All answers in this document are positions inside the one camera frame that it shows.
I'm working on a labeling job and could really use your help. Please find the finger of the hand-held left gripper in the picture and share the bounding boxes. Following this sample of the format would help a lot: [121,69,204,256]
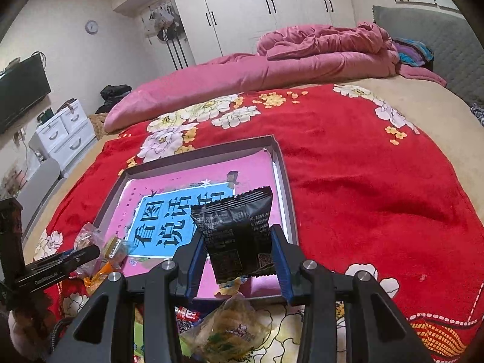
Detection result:
[33,244,101,273]

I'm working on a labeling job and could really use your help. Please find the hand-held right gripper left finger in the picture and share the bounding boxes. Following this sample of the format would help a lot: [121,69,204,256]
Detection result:
[47,231,208,363]

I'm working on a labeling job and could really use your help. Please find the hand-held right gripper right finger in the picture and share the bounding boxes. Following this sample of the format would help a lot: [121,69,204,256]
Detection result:
[270,224,435,363]

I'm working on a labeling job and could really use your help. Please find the clear brown pastry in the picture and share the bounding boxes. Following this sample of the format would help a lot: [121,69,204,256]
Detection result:
[74,222,105,258]

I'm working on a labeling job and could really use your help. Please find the orange rice cracker packet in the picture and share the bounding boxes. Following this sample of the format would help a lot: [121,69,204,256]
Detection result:
[82,261,122,296]

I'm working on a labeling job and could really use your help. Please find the yellow cartoon snack packet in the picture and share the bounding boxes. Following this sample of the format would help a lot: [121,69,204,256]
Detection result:
[214,276,249,298]

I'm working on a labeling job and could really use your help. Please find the black snack packet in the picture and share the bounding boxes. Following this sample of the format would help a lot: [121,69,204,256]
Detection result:
[190,186,278,284]

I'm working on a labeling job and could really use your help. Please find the shallow grey box tray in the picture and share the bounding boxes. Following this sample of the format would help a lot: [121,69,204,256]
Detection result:
[93,134,300,305]

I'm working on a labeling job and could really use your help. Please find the clear green label cookie packet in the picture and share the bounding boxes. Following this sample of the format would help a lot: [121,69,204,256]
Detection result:
[179,293,273,363]

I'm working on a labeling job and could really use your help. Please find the person's left hand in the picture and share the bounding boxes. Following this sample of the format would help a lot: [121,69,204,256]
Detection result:
[8,312,51,361]

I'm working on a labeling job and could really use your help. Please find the red white snack wrapper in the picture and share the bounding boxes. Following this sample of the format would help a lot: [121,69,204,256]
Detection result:
[175,306,202,323]

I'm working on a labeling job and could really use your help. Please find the light grey chair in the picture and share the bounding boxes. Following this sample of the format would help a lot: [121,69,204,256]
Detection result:
[15,158,63,236]

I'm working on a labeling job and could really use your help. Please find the red floral blanket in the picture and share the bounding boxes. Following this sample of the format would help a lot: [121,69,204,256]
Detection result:
[23,83,484,363]

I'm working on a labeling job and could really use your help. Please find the white drawer cabinet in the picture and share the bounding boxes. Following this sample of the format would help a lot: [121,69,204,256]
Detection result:
[35,99,97,172]

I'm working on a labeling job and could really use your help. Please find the black television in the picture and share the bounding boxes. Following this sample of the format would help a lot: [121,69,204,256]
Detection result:
[0,54,52,135]

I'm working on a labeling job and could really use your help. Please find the black bag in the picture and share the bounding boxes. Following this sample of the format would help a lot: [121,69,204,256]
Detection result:
[100,84,133,109]

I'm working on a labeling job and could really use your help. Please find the pink quilt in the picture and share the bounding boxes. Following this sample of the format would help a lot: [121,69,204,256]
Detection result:
[104,50,449,134]

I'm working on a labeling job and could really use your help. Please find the black striped hanging cap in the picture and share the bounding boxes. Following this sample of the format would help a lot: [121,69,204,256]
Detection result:
[157,26,182,43]

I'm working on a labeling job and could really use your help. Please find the crumpled rose blanket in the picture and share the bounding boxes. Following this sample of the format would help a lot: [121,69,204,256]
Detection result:
[256,22,400,61]

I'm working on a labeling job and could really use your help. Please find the white hanging bag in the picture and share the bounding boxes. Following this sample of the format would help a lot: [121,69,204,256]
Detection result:
[144,7,167,39]

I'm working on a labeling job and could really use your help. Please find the grey patterned cloth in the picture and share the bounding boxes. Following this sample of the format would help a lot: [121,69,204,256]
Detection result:
[469,103,484,128]

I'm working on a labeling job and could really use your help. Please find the blue purple cloth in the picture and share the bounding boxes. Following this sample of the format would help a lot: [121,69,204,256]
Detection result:
[392,37,435,72]

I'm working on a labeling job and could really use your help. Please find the white wardrobe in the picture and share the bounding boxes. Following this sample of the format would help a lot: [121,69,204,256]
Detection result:
[109,0,396,70]

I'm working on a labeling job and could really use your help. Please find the grey quilted headboard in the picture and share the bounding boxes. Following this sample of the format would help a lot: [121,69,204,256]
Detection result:
[371,5,484,111]

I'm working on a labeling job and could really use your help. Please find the black braided cable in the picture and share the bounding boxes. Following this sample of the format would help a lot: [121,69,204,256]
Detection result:
[44,316,73,350]

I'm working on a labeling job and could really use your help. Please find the black hanging straps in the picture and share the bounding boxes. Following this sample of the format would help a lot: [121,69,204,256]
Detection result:
[165,40,190,70]

